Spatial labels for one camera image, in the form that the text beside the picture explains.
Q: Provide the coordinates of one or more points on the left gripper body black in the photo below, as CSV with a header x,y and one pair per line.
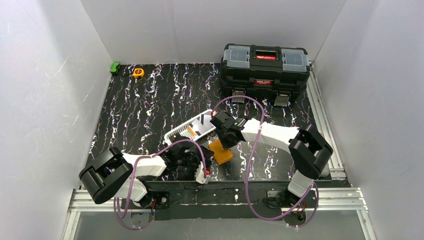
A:
x,y
197,160

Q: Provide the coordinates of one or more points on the white striped card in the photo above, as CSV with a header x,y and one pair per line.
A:
x,y
201,126

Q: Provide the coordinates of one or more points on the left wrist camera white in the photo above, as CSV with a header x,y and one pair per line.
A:
x,y
201,176

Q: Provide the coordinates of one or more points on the yellow tape measure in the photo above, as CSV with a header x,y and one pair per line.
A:
x,y
138,73

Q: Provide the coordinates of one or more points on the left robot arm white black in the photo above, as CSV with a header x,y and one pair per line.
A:
x,y
115,174

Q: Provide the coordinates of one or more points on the grey plastic case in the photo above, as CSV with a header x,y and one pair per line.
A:
x,y
326,165

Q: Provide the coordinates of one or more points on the orange leather card holder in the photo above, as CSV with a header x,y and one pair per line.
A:
x,y
220,154

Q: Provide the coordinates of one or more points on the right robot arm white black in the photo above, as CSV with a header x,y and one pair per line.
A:
x,y
309,150

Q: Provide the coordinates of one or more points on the aluminium right rail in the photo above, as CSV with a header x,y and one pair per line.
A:
x,y
321,118

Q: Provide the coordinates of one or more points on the black red toolbox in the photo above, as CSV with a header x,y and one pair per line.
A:
x,y
278,74

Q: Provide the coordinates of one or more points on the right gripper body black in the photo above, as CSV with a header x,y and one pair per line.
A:
x,y
218,121

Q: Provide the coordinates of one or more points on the green small object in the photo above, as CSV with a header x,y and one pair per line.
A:
x,y
114,69

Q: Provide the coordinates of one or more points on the white plastic basket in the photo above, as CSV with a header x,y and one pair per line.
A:
x,y
185,131

